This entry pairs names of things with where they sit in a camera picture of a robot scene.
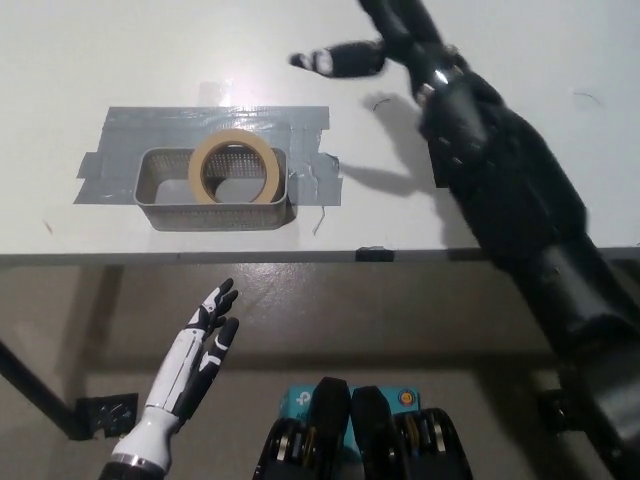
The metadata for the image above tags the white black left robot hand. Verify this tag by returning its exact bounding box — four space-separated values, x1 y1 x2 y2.
143 278 241 436

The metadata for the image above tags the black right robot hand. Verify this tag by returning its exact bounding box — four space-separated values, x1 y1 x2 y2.
288 0 521 157

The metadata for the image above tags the beige masking tape roll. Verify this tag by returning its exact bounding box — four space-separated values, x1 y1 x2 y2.
187 129 281 205

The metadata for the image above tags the black tape patch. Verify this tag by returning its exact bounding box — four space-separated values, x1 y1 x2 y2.
430 137 454 190

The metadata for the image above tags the teal robot body top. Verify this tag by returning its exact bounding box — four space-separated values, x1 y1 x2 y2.
279 383 421 449

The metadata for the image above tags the small grey perforated basket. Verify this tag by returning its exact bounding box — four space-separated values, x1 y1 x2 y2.
133 147 291 233

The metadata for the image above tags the black metal table leg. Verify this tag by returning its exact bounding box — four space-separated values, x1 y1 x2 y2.
0 339 84 441

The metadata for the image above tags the grey duct tape patch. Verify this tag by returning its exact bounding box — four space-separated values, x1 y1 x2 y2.
73 104 344 209

